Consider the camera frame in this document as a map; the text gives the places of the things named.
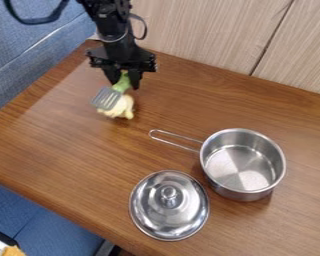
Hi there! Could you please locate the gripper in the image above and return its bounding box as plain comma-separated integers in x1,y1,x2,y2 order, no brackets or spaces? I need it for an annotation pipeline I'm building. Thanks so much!
83,32,160,91

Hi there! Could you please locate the green handled slotted spatula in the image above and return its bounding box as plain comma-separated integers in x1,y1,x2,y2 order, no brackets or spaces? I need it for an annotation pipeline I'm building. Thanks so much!
89,70,134,113

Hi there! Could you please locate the yellow toy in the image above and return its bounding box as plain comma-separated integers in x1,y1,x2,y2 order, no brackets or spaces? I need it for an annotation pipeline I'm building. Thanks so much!
95,94,138,121

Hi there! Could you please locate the silver lid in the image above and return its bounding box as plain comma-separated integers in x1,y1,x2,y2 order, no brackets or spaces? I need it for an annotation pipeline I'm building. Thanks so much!
127,169,211,242

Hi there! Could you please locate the silver pot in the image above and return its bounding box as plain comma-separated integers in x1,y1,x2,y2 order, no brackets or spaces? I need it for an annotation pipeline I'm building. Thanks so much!
147,127,289,203

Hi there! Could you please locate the black cable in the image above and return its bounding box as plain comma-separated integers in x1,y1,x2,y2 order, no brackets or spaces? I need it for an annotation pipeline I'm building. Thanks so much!
3,0,72,26

